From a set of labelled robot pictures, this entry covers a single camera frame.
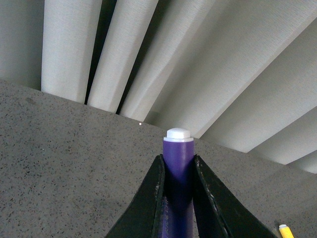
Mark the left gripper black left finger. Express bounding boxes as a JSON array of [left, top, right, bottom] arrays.
[[106, 155, 165, 238]]

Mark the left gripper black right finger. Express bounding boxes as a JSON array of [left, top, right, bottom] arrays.
[[193, 155, 276, 238]]

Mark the purple marker pen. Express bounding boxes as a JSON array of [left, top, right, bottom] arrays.
[[158, 128, 194, 238]]

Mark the yellow marker pen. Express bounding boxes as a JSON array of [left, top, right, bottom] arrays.
[[279, 224, 294, 238]]

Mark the white pleated curtain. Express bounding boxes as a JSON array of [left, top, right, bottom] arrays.
[[0, 0, 317, 173]]

